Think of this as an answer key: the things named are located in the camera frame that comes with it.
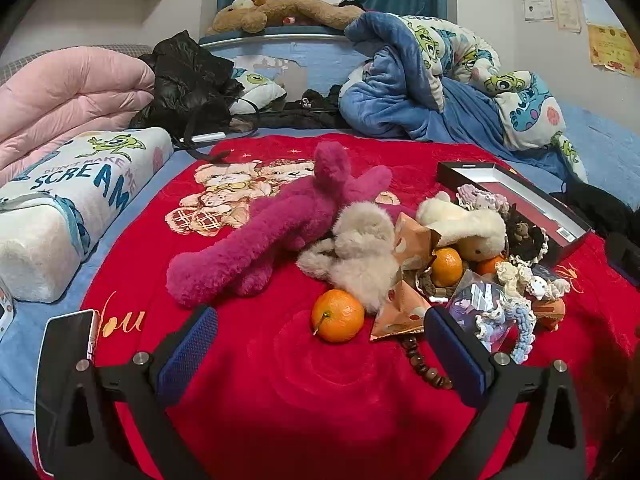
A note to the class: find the large white printed pillow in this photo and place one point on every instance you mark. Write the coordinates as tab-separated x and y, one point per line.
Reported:
60	220

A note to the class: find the blue white crochet scrunchie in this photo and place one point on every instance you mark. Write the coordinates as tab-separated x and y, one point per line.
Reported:
522	332

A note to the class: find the white paper sheet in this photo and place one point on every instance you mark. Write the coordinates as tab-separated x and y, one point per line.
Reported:
597	8

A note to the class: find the white stick device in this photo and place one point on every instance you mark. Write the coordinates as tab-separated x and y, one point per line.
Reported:
207	137

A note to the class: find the magenta plush toy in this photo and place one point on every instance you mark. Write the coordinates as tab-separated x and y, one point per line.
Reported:
280	220

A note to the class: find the pale pink certificate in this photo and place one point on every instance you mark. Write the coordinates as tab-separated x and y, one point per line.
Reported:
567	12

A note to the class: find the black garment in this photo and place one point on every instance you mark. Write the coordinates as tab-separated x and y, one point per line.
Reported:
300	120

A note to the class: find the cream crochet scrunchie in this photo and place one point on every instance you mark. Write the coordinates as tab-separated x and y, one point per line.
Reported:
512	275

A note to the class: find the yellow certificate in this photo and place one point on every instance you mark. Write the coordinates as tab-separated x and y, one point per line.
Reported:
612	49

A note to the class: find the tangerine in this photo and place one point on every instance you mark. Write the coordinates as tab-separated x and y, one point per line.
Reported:
337	316
446	267
490	265

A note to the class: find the clear plastic bag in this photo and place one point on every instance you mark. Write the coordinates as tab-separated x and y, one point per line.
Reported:
475	300

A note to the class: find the purple crochet scrunchie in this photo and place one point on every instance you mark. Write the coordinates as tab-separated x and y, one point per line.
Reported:
475	197

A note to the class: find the small monster print pillow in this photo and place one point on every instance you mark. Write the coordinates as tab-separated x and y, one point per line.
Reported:
257	87

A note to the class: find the black clothing pile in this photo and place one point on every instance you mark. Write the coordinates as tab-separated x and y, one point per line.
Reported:
595	205

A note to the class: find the blue bed sheet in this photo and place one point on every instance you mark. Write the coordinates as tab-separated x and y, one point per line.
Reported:
600	130

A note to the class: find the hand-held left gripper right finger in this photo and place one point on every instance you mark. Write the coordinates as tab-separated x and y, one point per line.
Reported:
455	360

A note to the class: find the brown teddy bear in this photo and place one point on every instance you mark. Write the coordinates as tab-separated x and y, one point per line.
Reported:
300	10

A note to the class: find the dark brown scrunchie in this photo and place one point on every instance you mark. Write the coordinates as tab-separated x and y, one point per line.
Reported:
525	240

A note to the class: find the red printed blanket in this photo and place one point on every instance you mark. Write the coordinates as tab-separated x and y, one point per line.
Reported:
280	385

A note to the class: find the small white certificate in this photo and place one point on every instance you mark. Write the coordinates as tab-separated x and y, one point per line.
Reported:
537	8

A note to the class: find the black cardboard box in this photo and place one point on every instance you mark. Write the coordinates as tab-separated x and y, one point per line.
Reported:
545	220

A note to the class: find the blue bed headboard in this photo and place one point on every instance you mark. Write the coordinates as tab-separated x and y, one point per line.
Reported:
295	60

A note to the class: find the cream plush toy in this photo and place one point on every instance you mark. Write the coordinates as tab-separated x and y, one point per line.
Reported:
465	222

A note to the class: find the white smartphone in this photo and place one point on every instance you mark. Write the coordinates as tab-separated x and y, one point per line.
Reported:
62	360

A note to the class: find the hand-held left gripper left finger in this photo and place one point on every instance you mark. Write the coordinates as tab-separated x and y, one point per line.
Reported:
187	355

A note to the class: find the pink quilt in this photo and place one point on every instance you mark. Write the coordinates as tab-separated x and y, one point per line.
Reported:
65	100

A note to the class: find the beige plush toy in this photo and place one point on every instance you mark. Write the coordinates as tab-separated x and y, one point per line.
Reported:
360	250

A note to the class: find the blue monster print blanket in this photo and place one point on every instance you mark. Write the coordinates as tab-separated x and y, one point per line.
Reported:
400	85

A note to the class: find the black puffer jacket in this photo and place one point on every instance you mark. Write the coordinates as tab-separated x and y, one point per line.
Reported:
185	80

